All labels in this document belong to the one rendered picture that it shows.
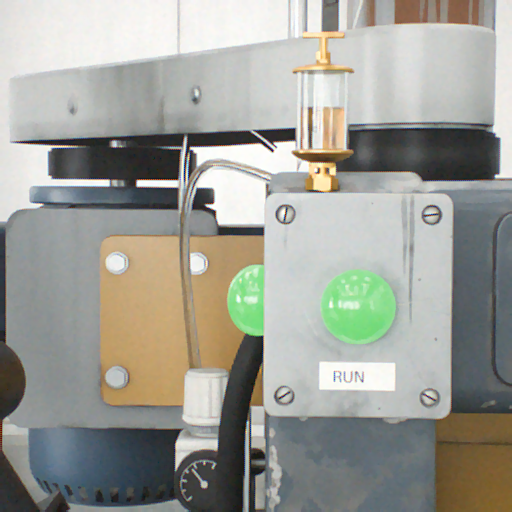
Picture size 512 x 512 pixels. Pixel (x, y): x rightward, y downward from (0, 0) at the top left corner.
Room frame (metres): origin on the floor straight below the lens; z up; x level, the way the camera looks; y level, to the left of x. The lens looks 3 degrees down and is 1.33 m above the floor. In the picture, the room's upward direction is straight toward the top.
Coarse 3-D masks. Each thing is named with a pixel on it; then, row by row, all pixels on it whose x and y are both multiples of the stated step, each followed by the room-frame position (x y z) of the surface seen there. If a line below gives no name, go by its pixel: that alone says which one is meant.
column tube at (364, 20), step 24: (360, 0) 1.06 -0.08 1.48; (384, 0) 1.06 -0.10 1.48; (408, 0) 1.06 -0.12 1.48; (432, 0) 1.06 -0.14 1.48; (456, 0) 1.06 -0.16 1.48; (480, 0) 1.06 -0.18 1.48; (360, 24) 1.06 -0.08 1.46; (384, 24) 1.06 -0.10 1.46; (456, 24) 1.06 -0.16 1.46; (480, 24) 1.06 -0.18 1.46
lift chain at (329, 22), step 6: (324, 0) 1.12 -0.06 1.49; (330, 0) 1.12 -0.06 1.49; (336, 0) 1.12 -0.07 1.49; (324, 6) 1.12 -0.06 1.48; (330, 6) 1.12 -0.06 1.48; (336, 6) 1.12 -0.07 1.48; (324, 12) 1.12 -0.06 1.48; (330, 12) 1.12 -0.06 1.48; (336, 12) 1.12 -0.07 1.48; (324, 18) 1.12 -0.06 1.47; (330, 18) 1.12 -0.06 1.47; (336, 18) 1.12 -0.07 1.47; (324, 24) 1.12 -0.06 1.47; (330, 24) 1.12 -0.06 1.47; (336, 24) 1.12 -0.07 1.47; (324, 30) 1.12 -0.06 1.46; (330, 30) 1.12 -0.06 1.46; (336, 30) 1.12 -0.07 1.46
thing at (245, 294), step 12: (240, 276) 0.53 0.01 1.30; (252, 276) 0.53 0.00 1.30; (240, 288) 0.53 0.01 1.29; (252, 288) 0.53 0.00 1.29; (228, 300) 0.54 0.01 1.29; (240, 300) 0.53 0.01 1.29; (252, 300) 0.53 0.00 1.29; (240, 312) 0.53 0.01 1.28; (252, 312) 0.53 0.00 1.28; (240, 324) 0.53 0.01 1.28; (252, 324) 0.53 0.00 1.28
